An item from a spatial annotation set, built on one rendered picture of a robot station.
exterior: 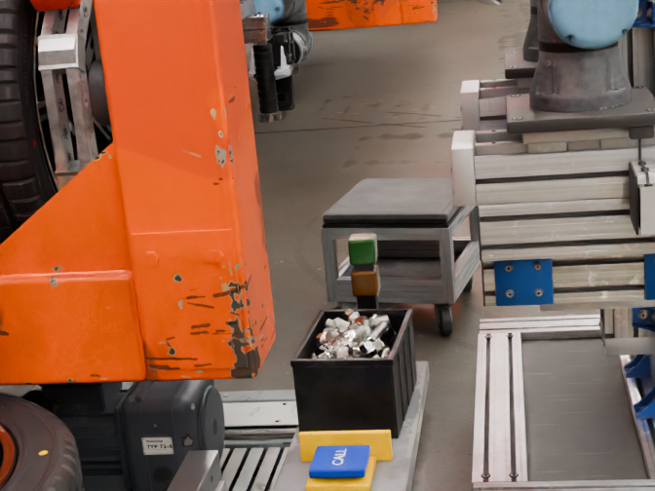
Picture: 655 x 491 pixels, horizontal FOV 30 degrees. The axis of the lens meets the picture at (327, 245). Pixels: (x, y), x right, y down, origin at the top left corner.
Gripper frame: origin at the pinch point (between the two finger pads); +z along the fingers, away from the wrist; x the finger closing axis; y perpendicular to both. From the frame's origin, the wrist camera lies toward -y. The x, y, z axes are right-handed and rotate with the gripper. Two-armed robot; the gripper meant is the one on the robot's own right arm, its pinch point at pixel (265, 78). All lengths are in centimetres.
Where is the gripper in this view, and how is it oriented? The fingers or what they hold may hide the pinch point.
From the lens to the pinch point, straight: 234.4
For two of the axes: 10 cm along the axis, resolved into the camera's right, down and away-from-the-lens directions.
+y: -0.9, -9.6, -2.8
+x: 9.8, -0.4, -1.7
